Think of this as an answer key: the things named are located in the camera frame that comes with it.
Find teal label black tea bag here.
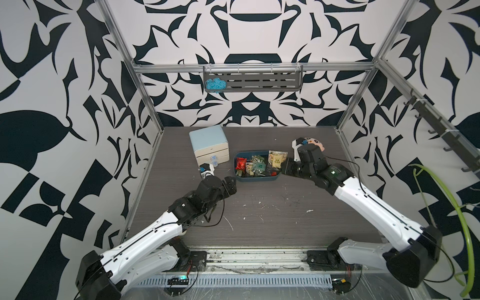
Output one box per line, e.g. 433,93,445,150
251,155,267,176

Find teal plastic storage box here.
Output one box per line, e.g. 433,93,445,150
233,150,280,183

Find small red tea bag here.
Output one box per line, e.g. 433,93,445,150
236,157,248,171

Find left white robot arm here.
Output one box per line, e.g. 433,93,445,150
75,175,238,300

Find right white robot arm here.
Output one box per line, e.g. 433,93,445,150
281,139,443,288

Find light blue drawer box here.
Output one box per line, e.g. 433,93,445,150
189,125,230,167

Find pink baby plush doll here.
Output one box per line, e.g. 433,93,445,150
301,137,325,151

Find cyan crumpled cloth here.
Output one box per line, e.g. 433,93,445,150
205,77,227,93

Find green hoop tube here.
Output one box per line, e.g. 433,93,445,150
404,161,478,300

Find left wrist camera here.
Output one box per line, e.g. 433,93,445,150
199,163,215,180

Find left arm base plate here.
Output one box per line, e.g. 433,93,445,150
168,251,207,272

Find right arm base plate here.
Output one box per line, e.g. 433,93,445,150
305,250,361,271

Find grey wall shelf rack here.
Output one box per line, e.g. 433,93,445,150
202,64,303,93

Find black wall hook rail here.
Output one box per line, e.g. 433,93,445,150
405,89,480,178

